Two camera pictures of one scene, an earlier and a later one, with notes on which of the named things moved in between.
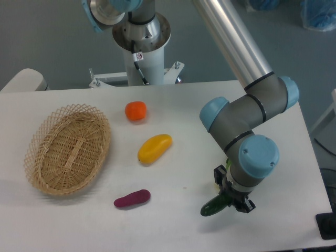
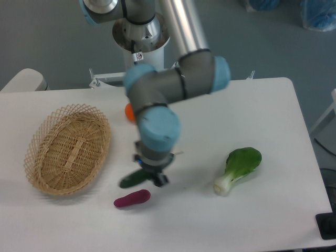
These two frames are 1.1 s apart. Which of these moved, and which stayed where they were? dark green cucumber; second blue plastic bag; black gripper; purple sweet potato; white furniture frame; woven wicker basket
Moved: dark green cucumber; black gripper
Stayed: woven wicker basket; second blue plastic bag; purple sweet potato; white furniture frame
